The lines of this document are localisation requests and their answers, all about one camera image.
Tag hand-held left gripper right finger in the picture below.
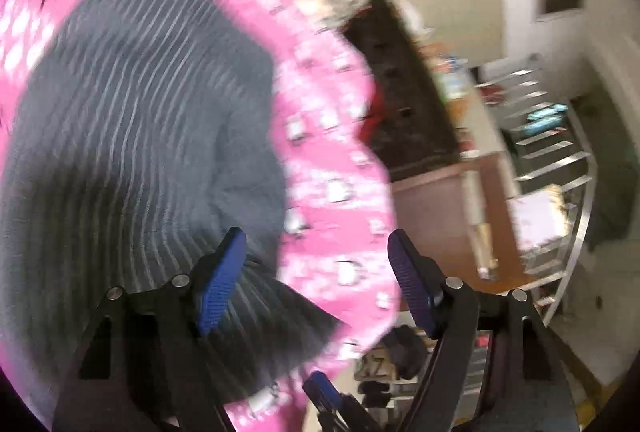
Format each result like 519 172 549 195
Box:
387 229 583 432

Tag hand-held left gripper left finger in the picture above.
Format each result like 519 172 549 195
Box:
50 227 248 432

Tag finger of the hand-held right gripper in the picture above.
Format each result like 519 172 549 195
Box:
302 371 386 432

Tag grey striped jacket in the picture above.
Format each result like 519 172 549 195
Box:
0 0 351 418

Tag brown wooden table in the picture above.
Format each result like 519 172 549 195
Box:
390 152 531 293

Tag dark shoes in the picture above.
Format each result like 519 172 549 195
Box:
357 324 432 408

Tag white box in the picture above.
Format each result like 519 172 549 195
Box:
507 187 568 257

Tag pink penguin print blanket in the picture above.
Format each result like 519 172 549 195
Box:
0 0 401 432

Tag red hanging cloth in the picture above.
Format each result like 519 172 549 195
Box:
360 84 387 147

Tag dark wooden cabinet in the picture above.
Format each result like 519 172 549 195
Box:
342 0 463 183

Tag steel shelf rack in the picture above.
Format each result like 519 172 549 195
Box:
475 56 601 323

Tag blue box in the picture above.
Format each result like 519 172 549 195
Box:
522 104 568 135

